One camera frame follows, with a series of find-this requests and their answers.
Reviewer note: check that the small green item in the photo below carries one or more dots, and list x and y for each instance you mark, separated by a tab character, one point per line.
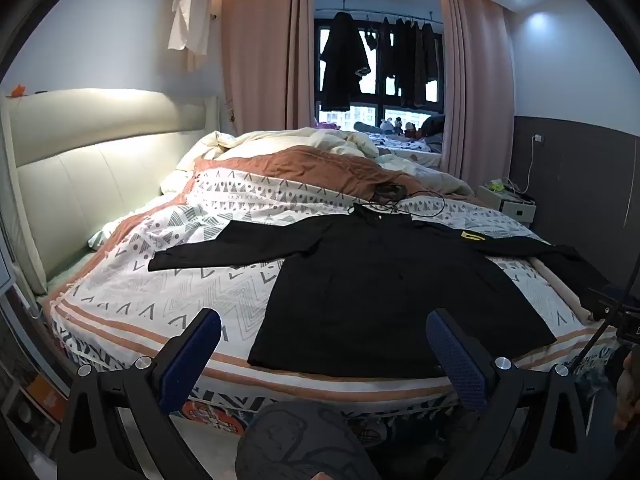
496	186

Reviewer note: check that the pink curtain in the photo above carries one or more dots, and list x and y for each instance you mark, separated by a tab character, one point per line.
260	50
475	85

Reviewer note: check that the person's right hand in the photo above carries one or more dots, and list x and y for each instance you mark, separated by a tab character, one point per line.
627	395

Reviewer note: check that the plush toys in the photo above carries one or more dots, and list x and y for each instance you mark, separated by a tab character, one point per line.
392	126

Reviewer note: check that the bedside shelf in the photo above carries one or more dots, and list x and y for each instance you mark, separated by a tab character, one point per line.
35	400

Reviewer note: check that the brown quilt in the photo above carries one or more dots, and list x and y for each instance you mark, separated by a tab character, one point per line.
300	165

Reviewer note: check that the white hanging garment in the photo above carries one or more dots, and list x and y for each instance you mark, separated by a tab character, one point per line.
189	10

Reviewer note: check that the printed bed sheet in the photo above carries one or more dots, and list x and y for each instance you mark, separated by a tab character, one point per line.
215	417

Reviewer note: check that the row of dark hanging clothes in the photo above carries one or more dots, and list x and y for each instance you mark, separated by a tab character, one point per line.
410	60

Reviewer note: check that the black hanging jacket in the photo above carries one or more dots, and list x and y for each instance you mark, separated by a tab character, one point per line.
342	60

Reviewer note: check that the person's grey trouser leg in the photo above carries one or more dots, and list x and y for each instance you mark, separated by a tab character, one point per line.
300	440

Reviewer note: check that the white patterned blanket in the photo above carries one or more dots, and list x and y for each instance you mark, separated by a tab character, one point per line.
200	280

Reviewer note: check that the cream duvet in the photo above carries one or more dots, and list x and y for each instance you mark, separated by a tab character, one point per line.
280	137

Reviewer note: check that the cream padded headboard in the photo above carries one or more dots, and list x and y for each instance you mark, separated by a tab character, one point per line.
100	170

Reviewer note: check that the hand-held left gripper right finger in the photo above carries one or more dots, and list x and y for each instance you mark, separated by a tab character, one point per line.
457	360

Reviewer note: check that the black long-sleeve shirt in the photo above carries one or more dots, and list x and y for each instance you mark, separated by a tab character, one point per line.
370	285

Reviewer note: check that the white nightstand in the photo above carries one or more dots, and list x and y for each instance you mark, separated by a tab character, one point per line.
510	207

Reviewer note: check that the small orange item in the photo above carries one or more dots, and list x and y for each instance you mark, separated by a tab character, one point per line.
18	90

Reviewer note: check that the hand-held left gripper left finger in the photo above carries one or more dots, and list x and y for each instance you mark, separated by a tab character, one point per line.
192	355

